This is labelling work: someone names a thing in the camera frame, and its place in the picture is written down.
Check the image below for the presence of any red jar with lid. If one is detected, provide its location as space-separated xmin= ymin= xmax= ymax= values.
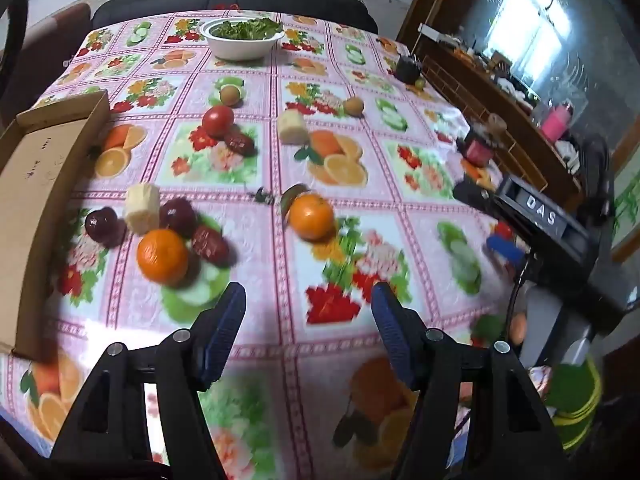
xmin=457 ymin=122 xmax=502 ymax=168

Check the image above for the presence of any black leather sofa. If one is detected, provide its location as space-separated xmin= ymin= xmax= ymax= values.
xmin=92 ymin=0 xmax=378 ymax=34

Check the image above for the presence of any pink bottle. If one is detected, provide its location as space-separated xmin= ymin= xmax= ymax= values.
xmin=540 ymin=102 xmax=573 ymax=143

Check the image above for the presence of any white salad bowl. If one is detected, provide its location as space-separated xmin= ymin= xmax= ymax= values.
xmin=198 ymin=18 xmax=284 ymax=62

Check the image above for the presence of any brown round longan fruit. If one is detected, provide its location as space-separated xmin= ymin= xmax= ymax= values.
xmin=219 ymin=84 xmax=243 ymax=107

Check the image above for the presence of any brown armchair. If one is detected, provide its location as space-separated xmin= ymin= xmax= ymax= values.
xmin=1 ymin=2 xmax=91 ymax=126

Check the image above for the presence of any wrinkled red jujube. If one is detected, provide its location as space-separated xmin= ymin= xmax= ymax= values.
xmin=191 ymin=224 xmax=230 ymax=268
xmin=224 ymin=131 xmax=256 ymax=157

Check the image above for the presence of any wooden sideboard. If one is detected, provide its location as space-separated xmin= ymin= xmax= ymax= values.
xmin=397 ymin=0 xmax=640 ymax=212

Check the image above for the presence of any orange mandarin with leaf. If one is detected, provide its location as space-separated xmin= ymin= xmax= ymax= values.
xmin=281 ymin=183 xmax=335 ymax=242

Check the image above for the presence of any pale cut sugarcane chunk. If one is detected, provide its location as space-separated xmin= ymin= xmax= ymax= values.
xmin=125 ymin=183 xmax=160 ymax=235

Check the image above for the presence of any shallow cardboard box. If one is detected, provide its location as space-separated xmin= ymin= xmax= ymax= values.
xmin=0 ymin=91 xmax=110 ymax=360

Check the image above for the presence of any person's right hand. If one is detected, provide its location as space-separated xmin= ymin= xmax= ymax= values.
xmin=509 ymin=312 xmax=527 ymax=346

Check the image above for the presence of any fruit pattern tablecloth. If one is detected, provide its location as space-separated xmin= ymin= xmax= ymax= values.
xmin=1 ymin=11 xmax=509 ymax=479

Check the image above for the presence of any black cup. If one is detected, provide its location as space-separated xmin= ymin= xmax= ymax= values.
xmin=394 ymin=55 xmax=422 ymax=86

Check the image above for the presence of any dark red plum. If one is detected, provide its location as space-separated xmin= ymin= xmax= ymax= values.
xmin=85 ymin=207 xmax=120 ymax=247
xmin=160 ymin=196 xmax=198 ymax=240

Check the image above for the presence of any small red cherry tomato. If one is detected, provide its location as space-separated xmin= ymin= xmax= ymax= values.
xmin=494 ymin=221 xmax=515 ymax=242

